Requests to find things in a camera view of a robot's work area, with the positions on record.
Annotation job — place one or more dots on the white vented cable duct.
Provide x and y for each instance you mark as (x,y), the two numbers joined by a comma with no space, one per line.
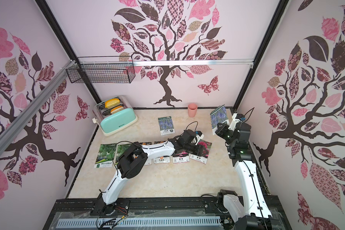
(137,223)

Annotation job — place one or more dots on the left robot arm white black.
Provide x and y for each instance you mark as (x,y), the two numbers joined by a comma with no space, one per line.
(133,159)

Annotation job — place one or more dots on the pink cup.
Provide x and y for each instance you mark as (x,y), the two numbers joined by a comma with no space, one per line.
(192,109)

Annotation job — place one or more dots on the green plant seed packet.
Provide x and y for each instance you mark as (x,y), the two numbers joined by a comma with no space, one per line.
(105,155)

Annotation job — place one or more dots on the pink flower seed packet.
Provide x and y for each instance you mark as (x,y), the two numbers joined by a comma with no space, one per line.
(181,158)

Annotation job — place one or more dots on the mint green toaster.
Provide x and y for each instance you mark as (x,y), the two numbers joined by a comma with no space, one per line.
(111,124)

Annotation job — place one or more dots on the aluminium rail left wall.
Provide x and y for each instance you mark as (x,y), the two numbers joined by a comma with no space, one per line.
(22,120)

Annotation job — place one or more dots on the toast slice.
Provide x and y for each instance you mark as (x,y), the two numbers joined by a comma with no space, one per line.
(112,103)
(116,109)

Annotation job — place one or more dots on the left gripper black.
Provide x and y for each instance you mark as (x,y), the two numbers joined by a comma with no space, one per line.
(196,151)

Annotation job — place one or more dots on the aluminium rail wall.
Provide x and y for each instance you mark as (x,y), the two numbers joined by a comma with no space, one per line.
(175,62)
(22,120)

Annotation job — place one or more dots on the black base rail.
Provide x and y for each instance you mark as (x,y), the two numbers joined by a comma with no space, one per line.
(199,206)

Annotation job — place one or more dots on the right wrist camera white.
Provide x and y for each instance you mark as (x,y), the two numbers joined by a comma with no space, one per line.
(236,118)

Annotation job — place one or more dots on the toast slice rear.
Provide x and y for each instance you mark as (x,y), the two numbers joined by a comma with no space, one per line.
(112,103)

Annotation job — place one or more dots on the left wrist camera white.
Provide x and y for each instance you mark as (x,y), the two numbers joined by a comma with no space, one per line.
(198,136)

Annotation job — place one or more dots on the aluminium rail back wall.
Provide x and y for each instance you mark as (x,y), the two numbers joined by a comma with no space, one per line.
(175,62)

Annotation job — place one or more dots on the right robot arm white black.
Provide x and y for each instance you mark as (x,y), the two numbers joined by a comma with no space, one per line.
(253,213)

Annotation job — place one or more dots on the toast slice front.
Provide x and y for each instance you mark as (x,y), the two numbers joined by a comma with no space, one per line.
(116,109)

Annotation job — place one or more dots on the pink flower packet edge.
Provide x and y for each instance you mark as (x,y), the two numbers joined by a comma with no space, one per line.
(203,155)

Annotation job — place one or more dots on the lavender seed packet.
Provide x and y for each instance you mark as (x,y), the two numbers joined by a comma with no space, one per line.
(218,115)
(166,126)

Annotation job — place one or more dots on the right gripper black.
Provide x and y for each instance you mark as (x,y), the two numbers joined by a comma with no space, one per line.
(223,131)

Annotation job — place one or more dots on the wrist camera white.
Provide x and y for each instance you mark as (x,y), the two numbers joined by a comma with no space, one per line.
(198,136)
(236,118)

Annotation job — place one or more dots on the marigold seed packet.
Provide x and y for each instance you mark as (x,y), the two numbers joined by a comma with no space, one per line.
(148,161)
(162,159)

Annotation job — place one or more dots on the black wire basket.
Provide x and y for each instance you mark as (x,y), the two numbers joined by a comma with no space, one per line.
(103,69)

